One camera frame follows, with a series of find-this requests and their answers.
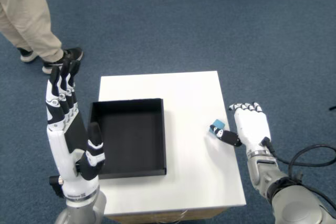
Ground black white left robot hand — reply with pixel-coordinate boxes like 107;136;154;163
45;60;107;200

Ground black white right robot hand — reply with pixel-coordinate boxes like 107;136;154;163
209;101;272;156

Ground black left wrist connector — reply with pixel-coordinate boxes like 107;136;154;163
48;175;65;198

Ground beige trousers of person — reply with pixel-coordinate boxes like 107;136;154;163
0;0;65;63

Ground white table with wooden sides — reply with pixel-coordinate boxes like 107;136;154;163
97;70;247;222

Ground small blue cube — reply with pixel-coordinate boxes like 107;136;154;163
209;119;226;134

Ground black white sneaker with swoosh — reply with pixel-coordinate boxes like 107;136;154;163
41;47;84;74

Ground black open box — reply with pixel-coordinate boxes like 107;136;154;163
88;98;168;180

